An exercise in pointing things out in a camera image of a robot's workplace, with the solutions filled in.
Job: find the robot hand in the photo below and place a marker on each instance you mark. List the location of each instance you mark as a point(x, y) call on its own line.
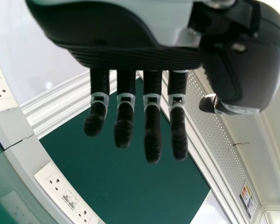
point(130, 35)

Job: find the colourful sticker label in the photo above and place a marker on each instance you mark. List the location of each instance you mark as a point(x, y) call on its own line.
point(248, 200)

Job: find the white wall socket plate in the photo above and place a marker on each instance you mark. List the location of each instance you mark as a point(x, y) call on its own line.
point(60, 186)
point(2, 93)

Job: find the grey socket rail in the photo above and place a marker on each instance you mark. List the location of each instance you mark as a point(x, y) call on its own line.
point(16, 130)

